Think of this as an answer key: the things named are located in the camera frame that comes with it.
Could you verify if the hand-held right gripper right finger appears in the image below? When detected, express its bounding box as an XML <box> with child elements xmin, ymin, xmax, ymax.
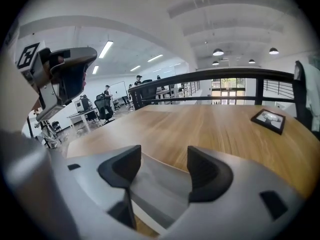
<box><xmin>159</xmin><ymin>145</ymin><xmax>308</xmax><ymax>240</ymax></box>

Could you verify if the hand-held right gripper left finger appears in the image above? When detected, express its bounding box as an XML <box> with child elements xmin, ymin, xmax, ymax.
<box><xmin>48</xmin><ymin>144</ymin><xmax>151</xmax><ymax>240</ymax></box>

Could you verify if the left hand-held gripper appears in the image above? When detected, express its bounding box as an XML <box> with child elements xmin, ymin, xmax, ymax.
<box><xmin>3</xmin><ymin>18</ymin><xmax>98</xmax><ymax>123</ymax></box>

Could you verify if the grey glasses case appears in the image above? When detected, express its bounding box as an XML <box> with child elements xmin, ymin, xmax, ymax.
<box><xmin>129</xmin><ymin>152</ymin><xmax>192</xmax><ymax>230</ymax></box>

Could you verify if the person's left hand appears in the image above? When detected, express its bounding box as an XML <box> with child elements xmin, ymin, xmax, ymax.
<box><xmin>80</xmin><ymin>70</ymin><xmax>88</xmax><ymax>91</ymax></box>

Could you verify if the white desk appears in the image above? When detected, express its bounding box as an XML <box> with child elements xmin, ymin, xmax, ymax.
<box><xmin>66</xmin><ymin>107</ymin><xmax>101</xmax><ymax>134</ymax></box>

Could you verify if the black office chair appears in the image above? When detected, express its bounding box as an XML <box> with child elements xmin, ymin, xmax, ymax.
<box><xmin>94</xmin><ymin>93</ymin><xmax>116</xmax><ymax>127</ymax></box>

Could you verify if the whiteboard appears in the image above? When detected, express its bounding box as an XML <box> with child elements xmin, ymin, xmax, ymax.
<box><xmin>109</xmin><ymin>80</ymin><xmax>127</xmax><ymax>101</ymax></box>

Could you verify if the glass entrance door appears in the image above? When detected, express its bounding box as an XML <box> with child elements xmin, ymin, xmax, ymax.
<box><xmin>211</xmin><ymin>77</ymin><xmax>247</xmax><ymax>105</ymax></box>

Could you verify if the black metal railing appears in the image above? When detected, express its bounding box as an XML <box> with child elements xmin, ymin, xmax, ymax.
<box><xmin>128</xmin><ymin>68</ymin><xmax>302</xmax><ymax>111</ymax></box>

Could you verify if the pale hanging jacket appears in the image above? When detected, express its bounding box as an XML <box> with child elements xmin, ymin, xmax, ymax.
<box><xmin>293</xmin><ymin>58</ymin><xmax>320</xmax><ymax>133</ymax></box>

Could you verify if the black picture frame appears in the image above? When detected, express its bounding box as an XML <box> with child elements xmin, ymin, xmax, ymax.
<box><xmin>250</xmin><ymin>108</ymin><xmax>286</xmax><ymax>136</ymax></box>

